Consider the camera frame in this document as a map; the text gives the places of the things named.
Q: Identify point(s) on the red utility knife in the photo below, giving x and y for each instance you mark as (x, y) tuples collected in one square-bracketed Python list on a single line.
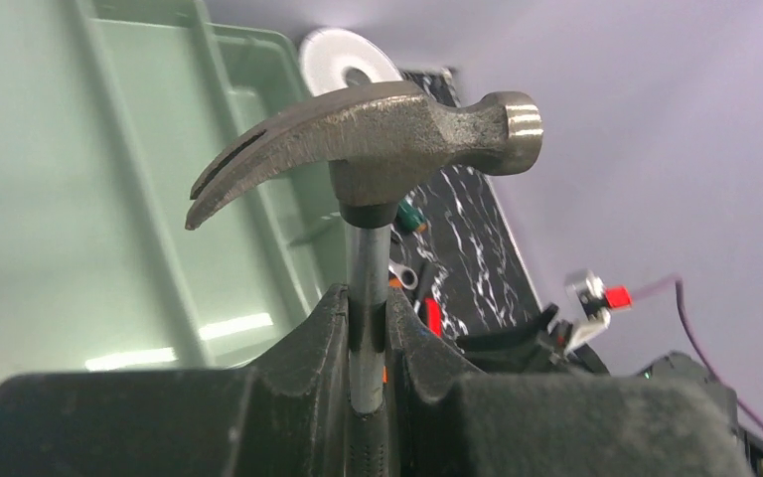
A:
[(433, 316)]

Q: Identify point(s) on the green plastic tool box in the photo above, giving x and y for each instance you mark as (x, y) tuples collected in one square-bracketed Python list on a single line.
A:
[(109, 111)]

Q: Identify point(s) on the silver combination wrench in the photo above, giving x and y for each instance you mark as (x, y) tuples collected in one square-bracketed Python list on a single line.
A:
[(401, 276)]

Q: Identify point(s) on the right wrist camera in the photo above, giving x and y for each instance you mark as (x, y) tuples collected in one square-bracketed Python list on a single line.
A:
[(595, 304)]

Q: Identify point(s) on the steel claw hammer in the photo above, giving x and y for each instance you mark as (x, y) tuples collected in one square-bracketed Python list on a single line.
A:
[(379, 140)]

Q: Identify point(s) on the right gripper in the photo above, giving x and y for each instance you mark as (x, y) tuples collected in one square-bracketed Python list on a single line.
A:
[(539, 346)]

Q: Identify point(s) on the green stubby screwdriver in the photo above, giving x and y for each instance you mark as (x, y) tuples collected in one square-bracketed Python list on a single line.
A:
[(409, 219)]

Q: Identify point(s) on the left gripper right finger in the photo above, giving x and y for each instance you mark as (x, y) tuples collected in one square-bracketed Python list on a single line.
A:
[(451, 419)]

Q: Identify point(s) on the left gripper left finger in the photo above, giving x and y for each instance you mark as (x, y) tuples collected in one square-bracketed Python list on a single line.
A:
[(283, 414)]

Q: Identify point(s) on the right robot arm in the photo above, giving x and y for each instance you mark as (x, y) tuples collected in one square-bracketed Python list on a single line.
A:
[(571, 417)]

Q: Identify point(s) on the white filament spool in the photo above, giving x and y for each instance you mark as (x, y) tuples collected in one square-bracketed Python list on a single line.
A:
[(334, 58)]

